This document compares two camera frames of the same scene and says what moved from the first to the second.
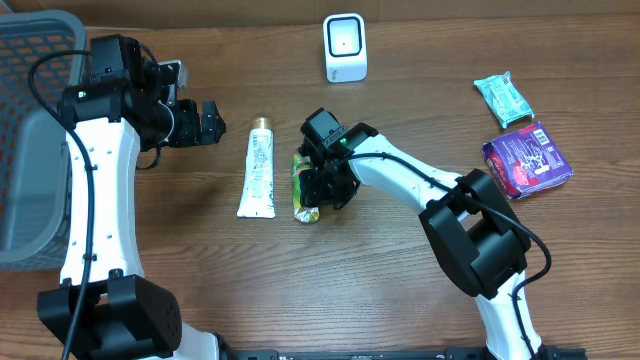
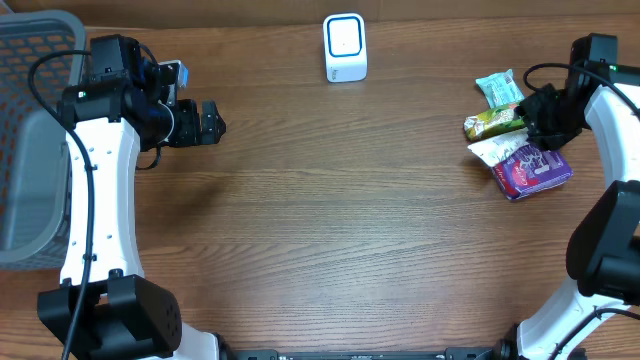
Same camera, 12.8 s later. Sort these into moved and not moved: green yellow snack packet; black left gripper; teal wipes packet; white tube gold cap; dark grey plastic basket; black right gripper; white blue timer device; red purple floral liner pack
Moved: black right gripper; green yellow snack packet; white tube gold cap
Not moved: red purple floral liner pack; white blue timer device; dark grey plastic basket; black left gripper; teal wipes packet
